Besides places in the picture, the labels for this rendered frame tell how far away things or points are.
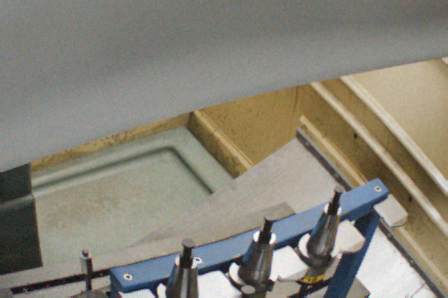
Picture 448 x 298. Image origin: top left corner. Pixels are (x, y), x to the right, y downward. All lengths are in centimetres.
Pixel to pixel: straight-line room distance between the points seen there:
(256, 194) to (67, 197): 50
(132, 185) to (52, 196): 25
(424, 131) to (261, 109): 62
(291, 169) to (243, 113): 27
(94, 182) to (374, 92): 82
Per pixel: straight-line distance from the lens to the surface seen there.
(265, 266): 115
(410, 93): 169
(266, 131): 216
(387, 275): 180
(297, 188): 197
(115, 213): 219
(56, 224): 214
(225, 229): 172
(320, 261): 121
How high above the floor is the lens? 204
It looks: 37 degrees down
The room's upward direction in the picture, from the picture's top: 10 degrees clockwise
